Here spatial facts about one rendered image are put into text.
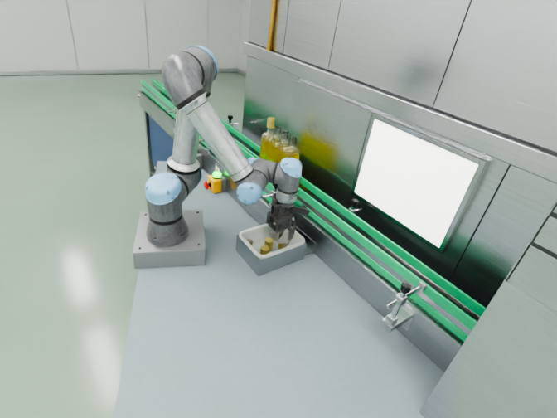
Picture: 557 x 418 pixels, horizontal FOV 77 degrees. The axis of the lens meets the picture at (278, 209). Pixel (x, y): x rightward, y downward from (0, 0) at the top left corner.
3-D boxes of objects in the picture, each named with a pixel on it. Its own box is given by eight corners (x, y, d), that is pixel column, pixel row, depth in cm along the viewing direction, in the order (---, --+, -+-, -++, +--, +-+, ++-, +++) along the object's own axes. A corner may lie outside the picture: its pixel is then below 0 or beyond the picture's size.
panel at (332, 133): (446, 251, 118) (491, 160, 100) (441, 254, 116) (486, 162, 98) (289, 148, 177) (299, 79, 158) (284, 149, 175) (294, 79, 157)
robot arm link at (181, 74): (167, 49, 89) (268, 199, 107) (186, 43, 98) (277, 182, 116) (138, 73, 94) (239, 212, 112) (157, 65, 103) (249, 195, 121)
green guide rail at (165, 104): (273, 203, 148) (275, 187, 144) (271, 204, 148) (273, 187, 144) (142, 89, 262) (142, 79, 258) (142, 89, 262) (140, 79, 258)
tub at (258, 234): (304, 258, 141) (307, 240, 136) (258, 276, 129) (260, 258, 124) (279, 234, 152) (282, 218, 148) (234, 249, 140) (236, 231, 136)
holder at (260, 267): (313, 255, 144) (317, 240, 140) (258, 276, 130) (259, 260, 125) (289, 232, 155) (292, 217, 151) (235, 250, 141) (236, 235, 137)
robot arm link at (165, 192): (141, 218, 122) (136, 185, 114) (160, 198, 133) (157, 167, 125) (173, 226, 120) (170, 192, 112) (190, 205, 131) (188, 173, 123)
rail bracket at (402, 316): (410, 328, 113) (436, 277, 101) (376, 351, 104) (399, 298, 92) (399, 318, 116) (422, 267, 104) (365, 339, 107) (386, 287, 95)
